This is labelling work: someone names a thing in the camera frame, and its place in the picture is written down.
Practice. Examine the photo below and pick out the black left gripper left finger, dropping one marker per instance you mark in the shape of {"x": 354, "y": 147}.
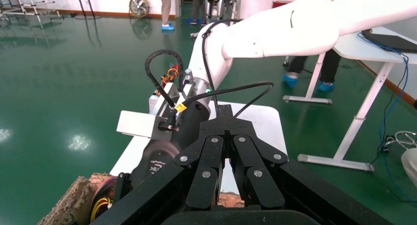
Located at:
{"x": 208, "y": 158}

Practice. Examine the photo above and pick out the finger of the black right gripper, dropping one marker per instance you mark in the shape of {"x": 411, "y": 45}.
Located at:
{"x": 123, "y": 186}

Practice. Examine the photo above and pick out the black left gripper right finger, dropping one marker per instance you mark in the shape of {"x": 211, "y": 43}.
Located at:
{"x": 251, "y": 158}

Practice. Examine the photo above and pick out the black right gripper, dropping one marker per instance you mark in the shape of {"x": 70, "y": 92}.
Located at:
{"x": 192, "y": 119}

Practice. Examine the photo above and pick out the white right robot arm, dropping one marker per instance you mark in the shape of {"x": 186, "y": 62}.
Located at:
{"x": 293, "y": 31}

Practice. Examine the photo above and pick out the cardboard divider box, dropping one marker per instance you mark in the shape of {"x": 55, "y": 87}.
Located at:
{"x": 71, "y": 200}

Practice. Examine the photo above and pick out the person in grey trousers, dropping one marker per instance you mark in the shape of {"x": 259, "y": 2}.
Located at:
{"x": 198, "y": 5}

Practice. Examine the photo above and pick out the person in beige trousers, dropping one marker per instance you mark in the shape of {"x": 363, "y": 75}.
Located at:
{"x": 165, "y": 5}

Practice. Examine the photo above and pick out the dark wheeled machine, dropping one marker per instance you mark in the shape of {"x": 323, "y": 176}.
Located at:
{"x": 221, "y": 5}

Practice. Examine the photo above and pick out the person in black trousers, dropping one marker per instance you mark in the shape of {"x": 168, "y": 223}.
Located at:
{"x": 329, "y": 67}

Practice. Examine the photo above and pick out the round floor fan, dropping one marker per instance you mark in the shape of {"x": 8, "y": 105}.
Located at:
{"x": 139, "y": 7}

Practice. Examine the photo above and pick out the red cabinet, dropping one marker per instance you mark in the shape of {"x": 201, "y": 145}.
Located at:
{"x": 280, "y": 4}

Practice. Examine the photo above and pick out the white desk with legs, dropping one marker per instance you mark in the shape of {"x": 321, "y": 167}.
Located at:
{"x": 358, "y": 47}

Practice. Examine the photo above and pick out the beige fabric object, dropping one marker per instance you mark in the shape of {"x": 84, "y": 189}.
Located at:
{"x": 410, "y": 165}

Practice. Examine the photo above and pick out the black laptop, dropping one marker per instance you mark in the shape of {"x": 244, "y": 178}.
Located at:
{"x": 391, "y": 41}

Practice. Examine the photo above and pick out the metal shelf rack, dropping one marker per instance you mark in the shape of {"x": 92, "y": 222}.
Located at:
{"x": 36, "y": 3}

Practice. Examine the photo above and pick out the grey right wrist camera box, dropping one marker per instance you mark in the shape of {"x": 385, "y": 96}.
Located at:
{"x": 140, "y": 124}

